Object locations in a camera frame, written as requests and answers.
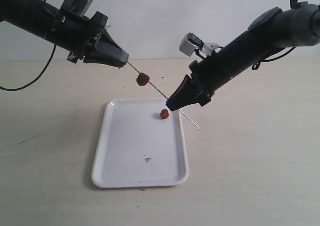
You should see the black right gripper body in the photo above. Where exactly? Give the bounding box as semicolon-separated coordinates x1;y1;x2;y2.
189;48;240;104

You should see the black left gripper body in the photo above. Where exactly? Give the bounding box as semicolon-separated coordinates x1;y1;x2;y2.
44;0;108;63

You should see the thin metal skewer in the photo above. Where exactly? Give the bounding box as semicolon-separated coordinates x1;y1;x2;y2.
127;61;201;130

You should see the dark red date fruit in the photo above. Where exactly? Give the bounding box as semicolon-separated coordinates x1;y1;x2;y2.
136;72;150;86

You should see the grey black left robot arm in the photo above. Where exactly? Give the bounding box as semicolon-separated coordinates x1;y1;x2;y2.
0;0;129;68

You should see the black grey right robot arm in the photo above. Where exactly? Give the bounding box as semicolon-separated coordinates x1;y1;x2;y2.
166;4;320;111

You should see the white rectangular plastic tray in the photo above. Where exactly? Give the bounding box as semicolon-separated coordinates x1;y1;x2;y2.
91;98;189;188

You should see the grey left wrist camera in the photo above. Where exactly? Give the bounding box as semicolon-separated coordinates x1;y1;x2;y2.
60;0;93;17

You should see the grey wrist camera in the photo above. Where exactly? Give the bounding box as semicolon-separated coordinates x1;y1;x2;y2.
179;33;223;58
60;0;93;17

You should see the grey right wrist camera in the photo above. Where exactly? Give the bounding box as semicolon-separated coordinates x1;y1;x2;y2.
179;33;223;58

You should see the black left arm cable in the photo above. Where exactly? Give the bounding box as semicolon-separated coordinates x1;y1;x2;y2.
0;0;63;91

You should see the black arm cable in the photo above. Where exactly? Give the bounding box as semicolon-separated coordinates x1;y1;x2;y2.
0;0;63;91
251;0;301;71

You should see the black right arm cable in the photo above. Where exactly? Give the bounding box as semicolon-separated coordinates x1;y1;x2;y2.
251;0;301;71

